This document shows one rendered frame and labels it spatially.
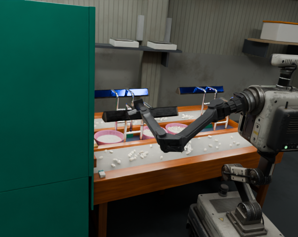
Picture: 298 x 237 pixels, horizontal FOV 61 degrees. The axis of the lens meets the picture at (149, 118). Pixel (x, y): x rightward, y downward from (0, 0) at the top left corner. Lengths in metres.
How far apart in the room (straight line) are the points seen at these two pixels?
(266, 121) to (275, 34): 2.99
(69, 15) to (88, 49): 0.17
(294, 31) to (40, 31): 3.85
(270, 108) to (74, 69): 1.03
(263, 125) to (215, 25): 3.23
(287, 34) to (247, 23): 0.73
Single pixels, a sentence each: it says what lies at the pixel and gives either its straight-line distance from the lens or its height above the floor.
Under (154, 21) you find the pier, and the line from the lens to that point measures 3.93.
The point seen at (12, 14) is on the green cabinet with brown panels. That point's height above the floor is 1.73.
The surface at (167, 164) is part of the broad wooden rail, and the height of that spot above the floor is 0.76.
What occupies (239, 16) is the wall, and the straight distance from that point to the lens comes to 4.77.
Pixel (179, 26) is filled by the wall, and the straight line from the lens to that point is 4.32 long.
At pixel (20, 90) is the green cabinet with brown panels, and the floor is 1.39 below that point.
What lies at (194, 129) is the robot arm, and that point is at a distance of 1.29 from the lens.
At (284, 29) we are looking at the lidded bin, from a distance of 4.42.
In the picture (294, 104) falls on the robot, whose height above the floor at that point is 1.40.
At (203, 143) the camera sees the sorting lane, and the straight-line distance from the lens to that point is 2.41.
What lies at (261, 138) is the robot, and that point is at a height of 1.21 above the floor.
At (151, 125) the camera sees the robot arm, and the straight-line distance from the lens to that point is 1.41.
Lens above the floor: 1.76
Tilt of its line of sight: 21 degrees down
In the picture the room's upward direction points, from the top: 5 degrees clockwise
